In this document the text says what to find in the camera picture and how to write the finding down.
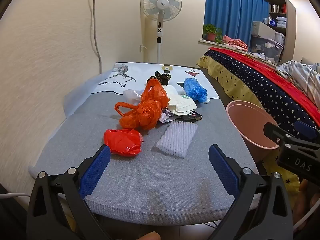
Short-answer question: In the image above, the potted green plant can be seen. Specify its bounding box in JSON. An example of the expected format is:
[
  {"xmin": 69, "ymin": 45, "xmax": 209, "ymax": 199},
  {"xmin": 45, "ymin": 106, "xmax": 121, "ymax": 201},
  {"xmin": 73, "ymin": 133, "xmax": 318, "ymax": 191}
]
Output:
[{"xmin": 202, "ymin": 24, "xmax": 223, "ymax": 44}]

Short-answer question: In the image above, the grey cardboard box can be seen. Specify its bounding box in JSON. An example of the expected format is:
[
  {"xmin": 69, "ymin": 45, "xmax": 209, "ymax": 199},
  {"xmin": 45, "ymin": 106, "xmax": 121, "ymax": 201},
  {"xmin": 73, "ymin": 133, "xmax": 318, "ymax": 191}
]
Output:
[{"xmin": 251, "ymin": 21, "xmax": 276, "ymax": 39}]

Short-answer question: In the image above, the white standing fan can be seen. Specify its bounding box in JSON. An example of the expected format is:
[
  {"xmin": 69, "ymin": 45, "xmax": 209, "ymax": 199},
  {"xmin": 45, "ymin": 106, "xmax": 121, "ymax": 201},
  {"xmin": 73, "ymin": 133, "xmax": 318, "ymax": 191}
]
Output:
[{"xmin": 140, "ymin": 0, "xmax": 182, "ymax": 64}]

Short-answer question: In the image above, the striped duvet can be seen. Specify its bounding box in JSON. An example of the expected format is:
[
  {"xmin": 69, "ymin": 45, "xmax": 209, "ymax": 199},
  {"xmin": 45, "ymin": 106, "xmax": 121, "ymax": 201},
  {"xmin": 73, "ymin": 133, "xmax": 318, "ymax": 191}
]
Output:
[{"xmin": 276, "ymin": 60, "xmax": 320, "ymax": 100}]

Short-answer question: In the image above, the pink folded cloth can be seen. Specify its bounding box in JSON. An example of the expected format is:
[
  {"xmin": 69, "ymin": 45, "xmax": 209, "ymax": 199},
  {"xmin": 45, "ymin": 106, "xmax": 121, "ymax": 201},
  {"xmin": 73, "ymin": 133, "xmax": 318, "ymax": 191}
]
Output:
[{"xmin": 222, "ymin": 35, "xmax": 248, "ymax": 52}]

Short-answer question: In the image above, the clear storage box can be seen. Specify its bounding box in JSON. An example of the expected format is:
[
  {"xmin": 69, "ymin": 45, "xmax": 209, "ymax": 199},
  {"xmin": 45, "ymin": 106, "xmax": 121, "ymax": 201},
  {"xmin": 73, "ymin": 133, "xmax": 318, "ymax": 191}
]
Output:
[{"xmin": 250, "ymin": 35, "xmax": 284, "ymax": 64}]

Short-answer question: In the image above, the red plastic bag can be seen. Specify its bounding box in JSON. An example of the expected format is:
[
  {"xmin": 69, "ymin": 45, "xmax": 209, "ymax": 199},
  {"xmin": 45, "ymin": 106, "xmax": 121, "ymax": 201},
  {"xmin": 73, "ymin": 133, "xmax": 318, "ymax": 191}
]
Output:
[{"xmin": 104, "ymin": 128, "xmax": 144, "ymax": 157}]

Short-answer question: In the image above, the blue curtain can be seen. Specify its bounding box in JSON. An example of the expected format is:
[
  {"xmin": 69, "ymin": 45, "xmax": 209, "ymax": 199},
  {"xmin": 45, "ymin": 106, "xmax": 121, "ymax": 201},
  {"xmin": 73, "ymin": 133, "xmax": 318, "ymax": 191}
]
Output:
[{"xmin": 204, "ymin": 0, "xmax": 270, "ymax": 47}]

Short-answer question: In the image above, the person's right hand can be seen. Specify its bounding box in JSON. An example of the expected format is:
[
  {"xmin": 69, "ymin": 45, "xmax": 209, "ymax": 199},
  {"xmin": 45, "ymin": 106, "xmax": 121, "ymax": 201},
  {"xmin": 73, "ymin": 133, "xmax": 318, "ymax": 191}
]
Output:
[{"xmin": 292, "ymin": 179, "xmax": 320, "ymax": 228}]

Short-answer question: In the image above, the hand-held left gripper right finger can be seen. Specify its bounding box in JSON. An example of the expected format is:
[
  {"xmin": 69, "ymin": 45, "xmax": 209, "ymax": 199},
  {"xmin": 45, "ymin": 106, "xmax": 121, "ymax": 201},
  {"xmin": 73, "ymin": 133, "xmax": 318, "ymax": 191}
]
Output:
[{"xmin": 208, "ymin": 144, "xmax": 294, "ymax": 240}]

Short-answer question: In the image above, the bookshelf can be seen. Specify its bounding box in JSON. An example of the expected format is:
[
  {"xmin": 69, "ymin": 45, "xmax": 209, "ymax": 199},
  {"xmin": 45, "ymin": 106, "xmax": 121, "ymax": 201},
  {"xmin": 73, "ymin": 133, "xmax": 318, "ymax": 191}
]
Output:
[{"xmin": 267, "ymin": 0, "xmax": 287, "ymax": 34}]

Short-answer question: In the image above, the black gold patterned wrapper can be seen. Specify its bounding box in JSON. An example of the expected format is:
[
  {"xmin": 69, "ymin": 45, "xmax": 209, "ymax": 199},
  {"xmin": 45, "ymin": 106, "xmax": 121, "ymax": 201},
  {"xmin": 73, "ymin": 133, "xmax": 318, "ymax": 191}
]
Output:
[{"xmin": 147, "ymin": 71, "xmax": 172, "ymax": 85}]

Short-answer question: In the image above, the pink plastic bin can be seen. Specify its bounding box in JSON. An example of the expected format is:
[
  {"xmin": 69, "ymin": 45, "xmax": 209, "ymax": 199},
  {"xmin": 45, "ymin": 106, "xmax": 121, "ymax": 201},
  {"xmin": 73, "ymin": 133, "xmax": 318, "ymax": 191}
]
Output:
[{"xmin": 226, "ymin": 100, "xmax": 280, "ymax": 163}]

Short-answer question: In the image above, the bed with star blanket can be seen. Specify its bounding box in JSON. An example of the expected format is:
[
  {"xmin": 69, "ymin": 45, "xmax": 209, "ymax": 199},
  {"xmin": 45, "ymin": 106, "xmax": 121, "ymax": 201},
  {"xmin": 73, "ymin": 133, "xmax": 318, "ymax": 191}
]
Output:
[{"xmin": 196, "ymin": 49, "xmax": 320, "ymax": 205}]

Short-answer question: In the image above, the red blanket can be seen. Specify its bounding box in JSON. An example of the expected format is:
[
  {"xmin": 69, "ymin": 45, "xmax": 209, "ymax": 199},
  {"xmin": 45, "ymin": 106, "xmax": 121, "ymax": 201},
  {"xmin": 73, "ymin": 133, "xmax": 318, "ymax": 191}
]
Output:
[{"xmin": 209, "ymin": 47, "xmax": 320, "ymax": 128}]

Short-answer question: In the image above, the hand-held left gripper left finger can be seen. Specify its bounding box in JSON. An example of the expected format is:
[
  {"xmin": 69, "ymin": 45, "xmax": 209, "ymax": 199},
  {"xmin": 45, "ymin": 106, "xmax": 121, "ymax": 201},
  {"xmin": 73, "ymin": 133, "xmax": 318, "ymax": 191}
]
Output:
[{"xmin": 26, "ymin": 144, "xmax": 112, "ymax": 240}]

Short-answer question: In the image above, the table with printed cloth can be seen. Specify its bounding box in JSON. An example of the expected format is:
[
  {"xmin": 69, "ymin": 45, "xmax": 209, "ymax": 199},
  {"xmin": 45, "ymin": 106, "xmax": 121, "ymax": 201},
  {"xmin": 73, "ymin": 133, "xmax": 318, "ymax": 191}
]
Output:
[{"xmin": 29, "ymin": 62, "xmax": 259, "ymax": 217}]

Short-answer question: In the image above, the printed paper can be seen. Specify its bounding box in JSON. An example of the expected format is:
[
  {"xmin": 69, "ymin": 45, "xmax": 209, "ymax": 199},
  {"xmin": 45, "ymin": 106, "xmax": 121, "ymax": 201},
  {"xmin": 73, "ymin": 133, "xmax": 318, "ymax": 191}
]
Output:
[{"xmin": 159, "ymin": 109, "xmax": 178, "ymax": 123}]

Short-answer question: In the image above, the blue plastic bag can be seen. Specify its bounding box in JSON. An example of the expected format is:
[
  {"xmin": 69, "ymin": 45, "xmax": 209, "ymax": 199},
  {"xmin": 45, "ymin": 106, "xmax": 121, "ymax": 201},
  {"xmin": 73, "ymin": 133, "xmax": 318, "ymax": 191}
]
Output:
[{"xmin": 183, "ymin": 77, "xmax": 210, "ymax": 104}]

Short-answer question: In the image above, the clear plastic bag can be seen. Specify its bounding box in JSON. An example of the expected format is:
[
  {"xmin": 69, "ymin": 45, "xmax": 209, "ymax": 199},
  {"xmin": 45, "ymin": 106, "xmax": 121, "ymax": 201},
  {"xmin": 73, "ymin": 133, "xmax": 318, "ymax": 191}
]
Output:
[{"xmin": 122, "ymin": 89, "xmax": 144, "ymax": 104}]

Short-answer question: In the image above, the orange plastic bag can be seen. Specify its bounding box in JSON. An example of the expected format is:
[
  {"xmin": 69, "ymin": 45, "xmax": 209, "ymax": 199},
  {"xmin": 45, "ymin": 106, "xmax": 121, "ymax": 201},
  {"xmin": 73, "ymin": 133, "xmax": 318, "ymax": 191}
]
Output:
[{"xmin": 115, "ymin": 79, "xmax": 169, "ymax": 130}]

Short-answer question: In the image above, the grey wall cable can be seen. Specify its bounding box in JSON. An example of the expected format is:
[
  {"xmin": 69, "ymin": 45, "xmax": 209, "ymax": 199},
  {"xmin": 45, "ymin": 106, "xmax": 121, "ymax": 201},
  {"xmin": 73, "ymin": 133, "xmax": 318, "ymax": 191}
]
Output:
[{"xmin": 93, "ymin": 0, "xmax": 103, "ymax": 74}]

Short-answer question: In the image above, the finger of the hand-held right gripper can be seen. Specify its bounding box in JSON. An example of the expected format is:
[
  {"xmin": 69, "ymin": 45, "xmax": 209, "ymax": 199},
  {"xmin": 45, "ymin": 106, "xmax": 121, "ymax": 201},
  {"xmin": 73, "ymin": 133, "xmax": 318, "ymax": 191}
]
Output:
[
  {"xmin": 294, "ymin": 120, "xmax": 320, "ymax": 141},
  {"xmin": 263, "ymin": 122, "xmax": 300, "ymax": 146}
]

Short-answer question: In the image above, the black snack wrapper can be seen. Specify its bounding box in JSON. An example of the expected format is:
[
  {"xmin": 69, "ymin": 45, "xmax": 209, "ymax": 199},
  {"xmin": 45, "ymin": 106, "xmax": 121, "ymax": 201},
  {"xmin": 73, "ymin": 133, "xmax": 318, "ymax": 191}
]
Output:
[{"xmin": 181, "ymin": 111, "xmax": 203, "ymax": 122}]

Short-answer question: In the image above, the person's left hand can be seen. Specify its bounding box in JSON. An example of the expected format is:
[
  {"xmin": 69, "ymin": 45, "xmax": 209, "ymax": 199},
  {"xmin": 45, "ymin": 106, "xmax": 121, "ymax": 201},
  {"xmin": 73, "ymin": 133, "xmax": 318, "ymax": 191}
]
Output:
[{"xmin": 139, "ymin": 232, "xmax": 161, "ymax": 240}]

